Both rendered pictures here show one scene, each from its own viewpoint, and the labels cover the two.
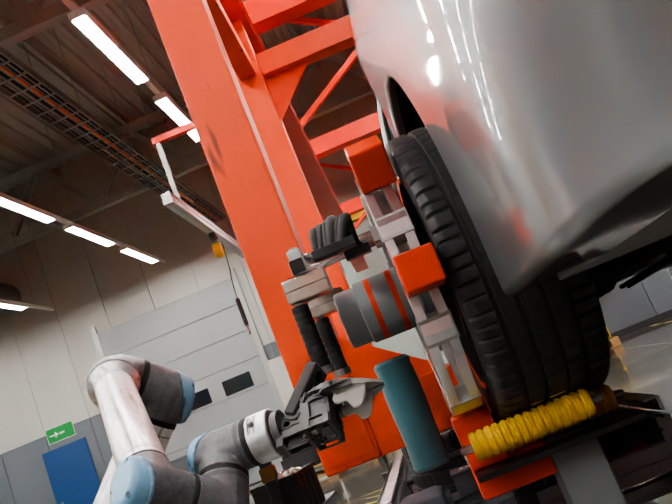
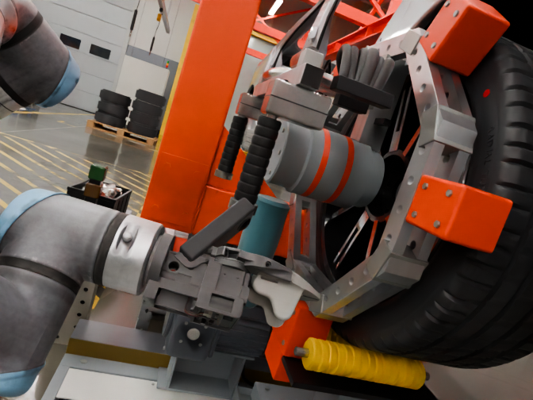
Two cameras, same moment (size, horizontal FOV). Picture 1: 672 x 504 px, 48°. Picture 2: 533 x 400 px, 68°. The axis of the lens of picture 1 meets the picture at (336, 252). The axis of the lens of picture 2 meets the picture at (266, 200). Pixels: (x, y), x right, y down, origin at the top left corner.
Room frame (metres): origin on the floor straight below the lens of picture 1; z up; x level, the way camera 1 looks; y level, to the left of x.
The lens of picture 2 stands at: (0.91, 0.25, 0.86)
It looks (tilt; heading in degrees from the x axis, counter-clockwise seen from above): 8 degrees down; 343
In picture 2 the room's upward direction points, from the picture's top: 18 degrees clockwise
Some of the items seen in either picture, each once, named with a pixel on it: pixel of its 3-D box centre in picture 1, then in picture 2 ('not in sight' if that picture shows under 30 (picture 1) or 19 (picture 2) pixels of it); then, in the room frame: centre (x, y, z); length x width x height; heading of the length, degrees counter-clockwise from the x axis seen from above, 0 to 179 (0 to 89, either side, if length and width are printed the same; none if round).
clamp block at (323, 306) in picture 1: (328, 302); (257, 108); (1.83, 0.07, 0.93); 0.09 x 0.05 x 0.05; 88
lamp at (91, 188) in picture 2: (268, 474); (93, 189); (2.06, 0.39, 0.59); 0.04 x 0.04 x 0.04; 88
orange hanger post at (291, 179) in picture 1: (302, 217); not in sight; (4.11, 0.10, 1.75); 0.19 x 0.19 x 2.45; 88
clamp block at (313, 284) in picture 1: (307, 286); (295, 104); (1.49, 0.08, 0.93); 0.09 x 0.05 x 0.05; 88
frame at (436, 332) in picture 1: (416, 292); (353, 175); (1.65, -0.13, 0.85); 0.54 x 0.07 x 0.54; 178
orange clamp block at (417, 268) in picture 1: (418, 271); (454, 212); (1.34, -0.12, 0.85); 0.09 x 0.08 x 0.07; 178
